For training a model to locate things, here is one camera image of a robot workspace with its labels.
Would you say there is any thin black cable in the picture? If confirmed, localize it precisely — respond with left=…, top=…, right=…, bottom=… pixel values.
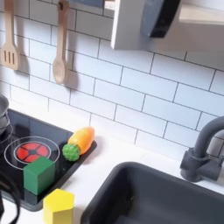
left=0, top=169, right=22, bottom=224

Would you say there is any grey range hood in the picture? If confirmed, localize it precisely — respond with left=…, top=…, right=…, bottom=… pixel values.
left=68, top=0, right=105, bottom=9

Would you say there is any wooden spoon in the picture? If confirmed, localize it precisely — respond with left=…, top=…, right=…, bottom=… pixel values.
left=52, top=0, right=71, bottom=85

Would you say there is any light wooden kitchen frame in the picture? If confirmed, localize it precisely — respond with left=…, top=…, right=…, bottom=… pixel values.
left=104, top=0, right=224, bottom=26

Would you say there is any white toy microwave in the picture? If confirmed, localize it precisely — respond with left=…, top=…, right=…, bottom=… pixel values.
left=110, top=0, right=224, bottom=54

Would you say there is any slotted wooden spatula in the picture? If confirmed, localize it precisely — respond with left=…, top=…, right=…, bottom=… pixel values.
left=0, top=0, right=20, bottom=71

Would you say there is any orange toy carrot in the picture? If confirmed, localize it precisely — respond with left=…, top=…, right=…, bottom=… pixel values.
left=61, top=126, right=96, bottom=162

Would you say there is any black toy stove top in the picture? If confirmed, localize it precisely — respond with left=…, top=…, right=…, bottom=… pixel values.
left=0, top=108, right=98, bottom=213

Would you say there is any green block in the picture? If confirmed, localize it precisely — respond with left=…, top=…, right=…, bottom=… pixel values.
left=23, top=156, right=56, bottom=196

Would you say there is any dark grey tap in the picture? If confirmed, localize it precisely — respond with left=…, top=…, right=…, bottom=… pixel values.
left=179, top=115, right=224, bottom=184

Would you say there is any yellow block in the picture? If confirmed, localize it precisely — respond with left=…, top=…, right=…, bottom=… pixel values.
left=42, top=188, right=75, bottom=224

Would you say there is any dark grey sink basin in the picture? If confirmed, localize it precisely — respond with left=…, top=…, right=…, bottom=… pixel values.
left=80, top=161, right=224, bottom=224

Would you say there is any steel pot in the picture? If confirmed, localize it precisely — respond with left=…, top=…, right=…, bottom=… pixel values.
left=0, top=93, right=11, bottom=138

